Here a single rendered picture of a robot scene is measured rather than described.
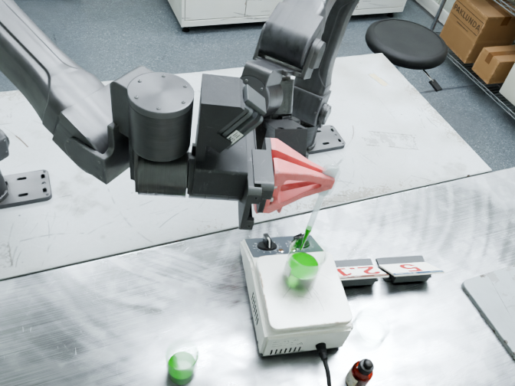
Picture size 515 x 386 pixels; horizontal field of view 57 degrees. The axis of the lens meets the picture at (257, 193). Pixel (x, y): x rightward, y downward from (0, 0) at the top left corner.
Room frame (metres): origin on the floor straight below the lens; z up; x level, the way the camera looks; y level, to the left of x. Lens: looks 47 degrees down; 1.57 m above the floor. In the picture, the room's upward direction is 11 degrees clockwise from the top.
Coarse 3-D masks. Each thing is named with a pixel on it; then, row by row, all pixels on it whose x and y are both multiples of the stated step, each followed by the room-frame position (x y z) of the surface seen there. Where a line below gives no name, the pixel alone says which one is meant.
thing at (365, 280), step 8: (336, 264) 0.49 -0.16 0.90; (344, 264) 0.49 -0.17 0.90; (352, 264) 0.50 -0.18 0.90; (360, 264) 0.50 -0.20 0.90; (368, 264) 0.50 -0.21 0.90; (344, 280) 0.45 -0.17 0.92; (352, 280) 0.45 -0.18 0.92; (360, 280) 0.46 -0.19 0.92; (368, 280) 0.46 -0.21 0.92; (376, 280) 0.47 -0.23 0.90
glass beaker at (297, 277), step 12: (300, 240) 0.41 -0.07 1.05; (312, 240) 0.42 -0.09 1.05; (324, 240) 0.41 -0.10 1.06; (288, 252) 0.39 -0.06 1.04; (312, 252) 0.41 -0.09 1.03; (324, 252) 0.40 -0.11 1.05; (288, 264) 0.38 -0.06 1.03; (300, 264) 0.37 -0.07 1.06; (288, 276) 0.37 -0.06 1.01; (300, 276) 0.37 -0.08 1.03; (312, 276) 0.37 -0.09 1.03; (300, 288) 0.37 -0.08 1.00
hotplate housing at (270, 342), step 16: (256, 272) 0.40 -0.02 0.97; (256, 288) 0.38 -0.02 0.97; (256, 304) 0.36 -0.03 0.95; (256, 320) 0.34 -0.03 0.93; (272, 336) 0.31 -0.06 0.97; (288, 336) 0.31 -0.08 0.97; (304, 336) 0.32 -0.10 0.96; (320, 336) 0.32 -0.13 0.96; (336, 336) 0.33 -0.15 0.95; (272, 352) 0.30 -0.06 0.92; (288, 352) 0.31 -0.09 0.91; (320, 352) 0.31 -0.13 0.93
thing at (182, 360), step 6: (174, 354) 0.27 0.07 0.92; (180, 354) 0.28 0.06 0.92; (186, 354) 0.28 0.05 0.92; (174, 360) 0.27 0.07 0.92; (180, 360) 0.27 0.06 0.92; (186, 360) 0.27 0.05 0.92; (192, 360) 0.27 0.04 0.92; (174, 366) 0.26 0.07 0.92; (180, 366) 0.26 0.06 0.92; (186, 366) 0.26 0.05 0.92
